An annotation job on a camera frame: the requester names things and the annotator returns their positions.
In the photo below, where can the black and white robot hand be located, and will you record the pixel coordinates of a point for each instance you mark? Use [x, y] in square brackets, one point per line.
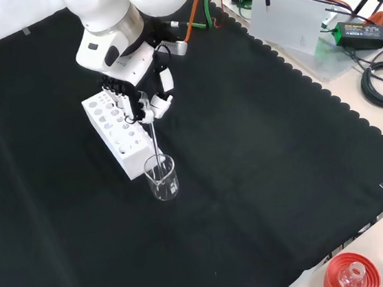
[135, 72]

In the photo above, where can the clear glass rod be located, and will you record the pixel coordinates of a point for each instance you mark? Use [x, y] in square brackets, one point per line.
[155, 144]

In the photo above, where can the white test tube rack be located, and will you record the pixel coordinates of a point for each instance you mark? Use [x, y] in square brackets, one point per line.
[134, 157]

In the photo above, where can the clear glass beaker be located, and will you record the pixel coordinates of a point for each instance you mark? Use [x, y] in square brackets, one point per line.
[163, 188]

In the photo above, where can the black scalloped table cloth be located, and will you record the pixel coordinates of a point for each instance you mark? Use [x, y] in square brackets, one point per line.
[247, 144]

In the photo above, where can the pale grey board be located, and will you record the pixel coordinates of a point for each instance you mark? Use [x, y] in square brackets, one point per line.
[284, 18]

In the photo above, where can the black power adapter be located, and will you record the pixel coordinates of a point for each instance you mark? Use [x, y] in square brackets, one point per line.
[360, 34]

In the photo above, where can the orange clamp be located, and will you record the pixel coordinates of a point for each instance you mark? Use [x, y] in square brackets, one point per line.
[379, 19]

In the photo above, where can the small clear glass flask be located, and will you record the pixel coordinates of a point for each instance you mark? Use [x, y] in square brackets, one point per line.
[352, 275]

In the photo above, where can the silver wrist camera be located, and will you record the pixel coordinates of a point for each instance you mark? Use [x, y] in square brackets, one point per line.
[175, 48]

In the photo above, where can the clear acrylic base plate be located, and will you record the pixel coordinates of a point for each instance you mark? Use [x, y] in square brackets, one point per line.
[334, 63]

